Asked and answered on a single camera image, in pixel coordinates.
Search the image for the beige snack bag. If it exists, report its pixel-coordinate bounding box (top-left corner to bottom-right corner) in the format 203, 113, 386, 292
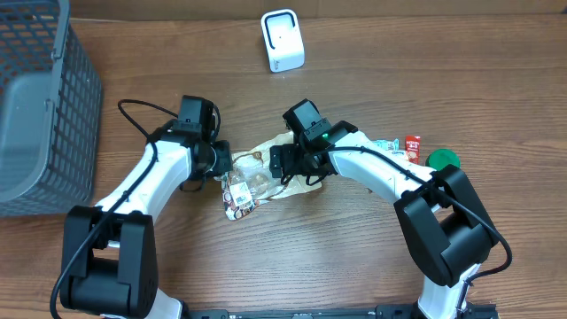
215, 132, 322, 221

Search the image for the teal wet wipes pack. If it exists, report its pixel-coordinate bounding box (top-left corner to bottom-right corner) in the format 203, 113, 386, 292
373, 139, 400, 151

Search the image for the red snack bar packet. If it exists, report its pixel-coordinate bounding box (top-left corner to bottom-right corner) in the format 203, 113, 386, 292
405, 136, 421, 164

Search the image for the orange small box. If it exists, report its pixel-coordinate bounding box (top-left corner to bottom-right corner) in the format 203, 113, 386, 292
391, 150, 409, 161

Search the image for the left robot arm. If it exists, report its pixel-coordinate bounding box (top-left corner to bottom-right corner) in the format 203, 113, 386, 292
50, 96, 232, 318

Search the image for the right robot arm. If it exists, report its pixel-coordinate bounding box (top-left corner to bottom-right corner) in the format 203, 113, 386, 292
270, 99, 500, 318

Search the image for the white barcode scanner stand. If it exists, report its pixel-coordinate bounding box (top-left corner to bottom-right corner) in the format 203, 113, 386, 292
260, 9, 305, 73

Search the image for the green lidded glass jar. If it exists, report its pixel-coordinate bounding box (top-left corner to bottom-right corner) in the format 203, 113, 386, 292
425, 149, 461, 170

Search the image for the grey plastic mesh basket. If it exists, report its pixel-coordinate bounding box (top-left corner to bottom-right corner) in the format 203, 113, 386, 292
1, 0, 103, 217

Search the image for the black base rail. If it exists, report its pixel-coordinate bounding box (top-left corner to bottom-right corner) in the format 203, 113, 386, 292
185, 303, 500, 319

